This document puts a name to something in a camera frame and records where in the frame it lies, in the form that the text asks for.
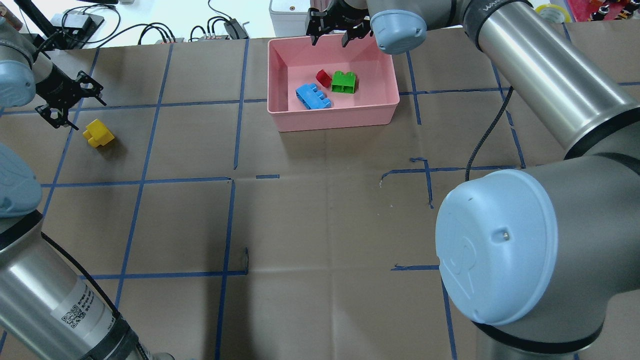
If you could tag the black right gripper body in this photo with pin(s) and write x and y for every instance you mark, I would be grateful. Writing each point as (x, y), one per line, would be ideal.
(348, 16)

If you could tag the yellow toy block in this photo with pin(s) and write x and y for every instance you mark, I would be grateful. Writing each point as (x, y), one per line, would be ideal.
(97, 134)

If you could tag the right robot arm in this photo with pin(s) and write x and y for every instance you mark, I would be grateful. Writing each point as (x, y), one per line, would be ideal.
(532, 257)

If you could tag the yellow tape roll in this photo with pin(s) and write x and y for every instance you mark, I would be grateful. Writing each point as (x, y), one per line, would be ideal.
(553, 13)

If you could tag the red toy block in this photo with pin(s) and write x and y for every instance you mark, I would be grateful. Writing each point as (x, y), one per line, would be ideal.
(324, 78)

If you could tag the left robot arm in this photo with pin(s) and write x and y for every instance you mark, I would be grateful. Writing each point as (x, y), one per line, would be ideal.
(48, 300)

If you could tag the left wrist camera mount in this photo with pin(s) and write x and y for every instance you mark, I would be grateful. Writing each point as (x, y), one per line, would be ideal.
(61, 92)

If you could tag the pink plastic box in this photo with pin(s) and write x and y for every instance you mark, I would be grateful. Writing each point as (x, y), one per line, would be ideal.
(295, 61)

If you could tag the green toy block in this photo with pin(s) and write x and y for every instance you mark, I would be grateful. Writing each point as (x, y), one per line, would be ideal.
(344, 82)

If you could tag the blue toy block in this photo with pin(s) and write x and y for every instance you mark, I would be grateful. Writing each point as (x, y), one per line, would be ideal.
(312, 97)

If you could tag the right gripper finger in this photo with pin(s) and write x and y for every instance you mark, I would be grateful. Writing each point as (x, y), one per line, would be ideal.
(357, 32)
(317, 24)

